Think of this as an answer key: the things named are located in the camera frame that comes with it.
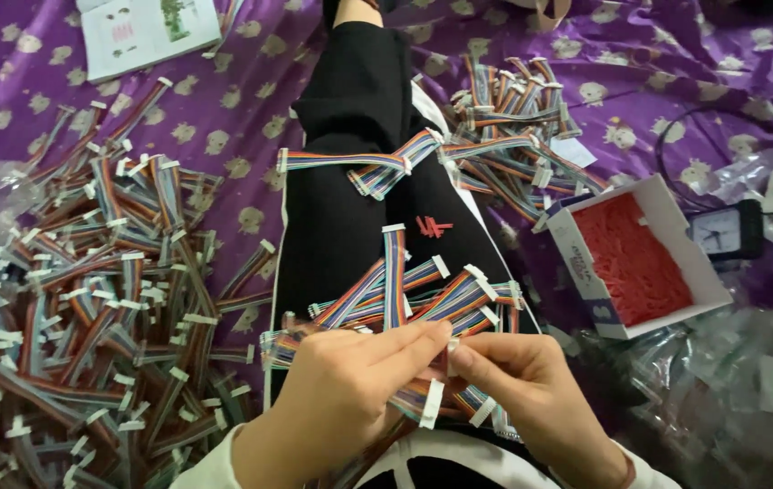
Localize person's left hand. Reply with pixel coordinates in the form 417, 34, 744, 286
232, 320, 454, 489

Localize person's right hand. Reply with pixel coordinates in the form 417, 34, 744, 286
448, 332, 632, 489

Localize bundle of rainbow ribbon cables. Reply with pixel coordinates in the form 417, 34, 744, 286
259, 223, 525, 430

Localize white cardboard box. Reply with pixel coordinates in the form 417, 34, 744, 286
544, 174, 735, 340

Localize mass of red connectors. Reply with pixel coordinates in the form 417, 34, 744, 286
571, 192, 695, 328

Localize person's black trousers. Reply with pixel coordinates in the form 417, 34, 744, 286
267, 20, 544, 489

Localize heap of clear plastic bags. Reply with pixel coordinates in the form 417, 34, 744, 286
549, 288, 773, 489

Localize black desk clock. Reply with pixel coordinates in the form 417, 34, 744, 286
687, 199, 765, 262

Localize white paper slip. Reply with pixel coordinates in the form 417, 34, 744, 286
549, 136, 598, 169

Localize purple patterned bedsheet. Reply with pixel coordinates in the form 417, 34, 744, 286
0, 0, 773, 436

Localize white printed booklet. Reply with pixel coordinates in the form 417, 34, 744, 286
76, 0, 224, 84

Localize folded bunch of ribbon cables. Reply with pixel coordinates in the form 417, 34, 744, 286
348, 128, 446, 202

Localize long rainbow ribbon cable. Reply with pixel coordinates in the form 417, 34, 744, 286
277, 147, 413, 176

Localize large heap of ribbon cables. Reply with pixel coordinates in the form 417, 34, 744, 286
0, 77, 277, 489

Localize black power cable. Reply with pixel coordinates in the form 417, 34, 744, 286
654, 105, 773, 217

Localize small heap of ribbon cables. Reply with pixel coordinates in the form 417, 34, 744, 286
442, 56, 610, 225

